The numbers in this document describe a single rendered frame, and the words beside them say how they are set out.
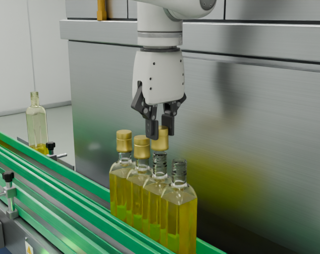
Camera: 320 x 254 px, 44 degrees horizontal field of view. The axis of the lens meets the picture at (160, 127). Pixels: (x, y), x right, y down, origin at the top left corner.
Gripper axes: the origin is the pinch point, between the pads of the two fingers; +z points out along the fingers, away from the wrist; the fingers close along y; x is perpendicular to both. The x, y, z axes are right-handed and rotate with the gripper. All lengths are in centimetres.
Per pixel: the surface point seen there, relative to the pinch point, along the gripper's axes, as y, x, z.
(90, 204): 4.4, -20.5, 23.2
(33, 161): -3, -69, 27
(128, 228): 4.2, -5.4, 23.2
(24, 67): -221, -581, 62
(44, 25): -261, -581, -4
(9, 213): 16, -42, 30
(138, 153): 1.5, -5.2, 6.6
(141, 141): 1.1, -4.6, 4.0
